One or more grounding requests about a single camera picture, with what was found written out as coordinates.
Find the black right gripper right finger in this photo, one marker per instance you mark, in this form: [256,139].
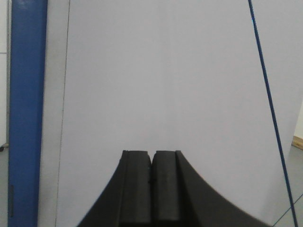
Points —
[182,198]

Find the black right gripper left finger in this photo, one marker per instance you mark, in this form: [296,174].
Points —
[126,200]

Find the blue door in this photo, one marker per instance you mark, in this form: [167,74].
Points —
[27,73]

